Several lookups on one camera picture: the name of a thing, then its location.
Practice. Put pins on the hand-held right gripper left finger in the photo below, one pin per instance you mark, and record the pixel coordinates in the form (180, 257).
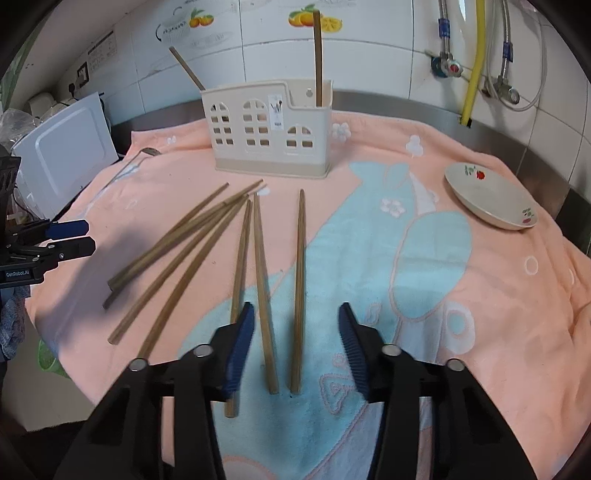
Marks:
(242, 350)

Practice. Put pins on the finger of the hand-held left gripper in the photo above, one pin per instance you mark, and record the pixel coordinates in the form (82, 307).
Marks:
(76, 248)
(69, 228)

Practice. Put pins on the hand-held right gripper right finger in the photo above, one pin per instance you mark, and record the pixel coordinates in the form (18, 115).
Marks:
(353, 350)

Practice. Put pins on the wooden chopstick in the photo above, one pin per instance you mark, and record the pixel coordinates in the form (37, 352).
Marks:
(299, 286)
(184, 263)
(263, 286)
(317, 55)
(241, 258)
(187, 69)
(175, 229)
(194, 279)
(184, 241)

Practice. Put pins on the cream plastic cutlery holder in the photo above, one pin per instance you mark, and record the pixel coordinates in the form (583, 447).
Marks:
(277, 168)

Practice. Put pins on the white microwave oven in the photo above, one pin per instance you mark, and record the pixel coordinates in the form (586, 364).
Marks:
(64, 147)

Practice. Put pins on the green plastic object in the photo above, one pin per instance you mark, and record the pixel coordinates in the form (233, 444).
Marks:
(48, 360)

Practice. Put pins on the clear plastic bag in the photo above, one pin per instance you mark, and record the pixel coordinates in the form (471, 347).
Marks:
(16, 122)

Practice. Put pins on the pink printed towel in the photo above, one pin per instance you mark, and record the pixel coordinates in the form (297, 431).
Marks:
(485, 300)

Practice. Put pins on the white flower print bowl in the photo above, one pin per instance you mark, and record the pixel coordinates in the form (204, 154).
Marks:
(489, 194)

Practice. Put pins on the fruit basket tile sticker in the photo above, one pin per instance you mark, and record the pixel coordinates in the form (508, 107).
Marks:
(184, 27)

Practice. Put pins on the metal water valve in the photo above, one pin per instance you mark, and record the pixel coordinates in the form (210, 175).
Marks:
(503, 88)

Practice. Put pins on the orange fruit tile sticker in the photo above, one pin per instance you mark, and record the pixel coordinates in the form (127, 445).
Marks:
(307, 19)

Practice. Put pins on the wall socket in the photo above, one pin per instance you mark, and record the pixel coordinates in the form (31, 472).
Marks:
(83, 73)

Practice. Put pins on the printed wall label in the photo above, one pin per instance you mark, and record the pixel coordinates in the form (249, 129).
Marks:
(101, 50)

